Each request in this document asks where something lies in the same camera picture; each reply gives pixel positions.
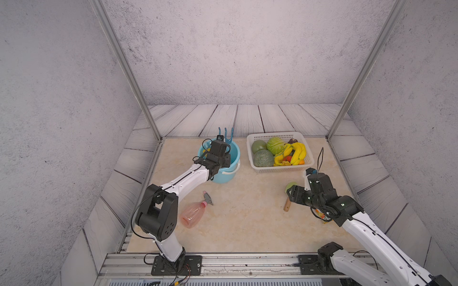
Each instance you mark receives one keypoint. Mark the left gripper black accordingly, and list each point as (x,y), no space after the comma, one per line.
(226,157)

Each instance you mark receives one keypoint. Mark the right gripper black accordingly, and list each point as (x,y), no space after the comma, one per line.
(296,193)

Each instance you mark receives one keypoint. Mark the teal rake yellow handle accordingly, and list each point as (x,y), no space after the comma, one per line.
(227,136)

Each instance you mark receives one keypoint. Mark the pink spray bottle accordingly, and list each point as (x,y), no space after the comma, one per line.
(193,213)

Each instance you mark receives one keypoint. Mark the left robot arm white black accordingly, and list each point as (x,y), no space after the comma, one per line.
(157,214)

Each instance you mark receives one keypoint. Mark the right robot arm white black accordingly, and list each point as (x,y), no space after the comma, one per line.
(398,269)

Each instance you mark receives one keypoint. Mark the orange candy bag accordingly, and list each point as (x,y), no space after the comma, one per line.
(321,216)

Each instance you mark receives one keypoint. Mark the smooth green melon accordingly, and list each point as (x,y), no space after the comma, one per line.
(258,145)

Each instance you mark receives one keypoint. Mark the netted green melon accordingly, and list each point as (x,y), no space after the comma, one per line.
(263,159)

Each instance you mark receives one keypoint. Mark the yellow banana bunch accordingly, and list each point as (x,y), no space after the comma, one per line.
(294,153)

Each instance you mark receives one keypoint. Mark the yellow bell pepper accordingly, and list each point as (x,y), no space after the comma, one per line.
(282,160)

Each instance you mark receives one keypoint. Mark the green cabbage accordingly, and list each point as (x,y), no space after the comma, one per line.
(275,145)

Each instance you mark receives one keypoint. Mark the white plastic basket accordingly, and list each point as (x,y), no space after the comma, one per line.
(288,138)

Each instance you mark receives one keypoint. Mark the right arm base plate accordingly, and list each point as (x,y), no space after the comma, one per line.
(311,264)

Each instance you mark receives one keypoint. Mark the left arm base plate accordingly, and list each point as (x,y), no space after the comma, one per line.
(185,266)

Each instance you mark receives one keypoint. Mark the aluminium front rail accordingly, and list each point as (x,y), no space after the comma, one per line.
(218,269)

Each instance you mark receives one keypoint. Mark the left aluminium frame post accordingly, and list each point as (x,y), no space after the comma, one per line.
(115,45)

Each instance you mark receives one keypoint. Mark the aluminium frame post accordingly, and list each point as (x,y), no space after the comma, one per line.
(115,45)
(382,38)

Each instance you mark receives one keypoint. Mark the right aluminium frame post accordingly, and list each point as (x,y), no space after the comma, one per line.
(382,38)

